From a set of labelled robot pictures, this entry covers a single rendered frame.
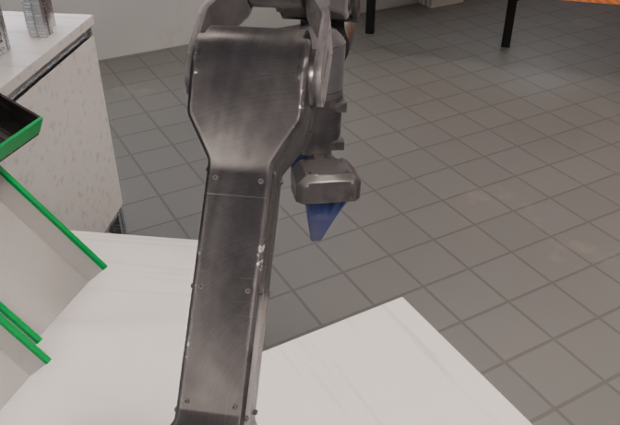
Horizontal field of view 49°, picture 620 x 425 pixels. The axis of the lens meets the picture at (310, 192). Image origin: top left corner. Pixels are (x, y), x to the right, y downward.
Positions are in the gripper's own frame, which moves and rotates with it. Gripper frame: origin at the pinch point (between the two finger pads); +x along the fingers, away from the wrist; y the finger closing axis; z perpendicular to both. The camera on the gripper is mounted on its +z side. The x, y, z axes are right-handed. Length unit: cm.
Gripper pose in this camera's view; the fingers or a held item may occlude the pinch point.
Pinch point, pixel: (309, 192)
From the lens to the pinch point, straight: 74.3
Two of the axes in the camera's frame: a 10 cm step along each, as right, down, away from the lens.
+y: 1.8, 4.7, -8.6
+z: -9.8, 0.5, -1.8
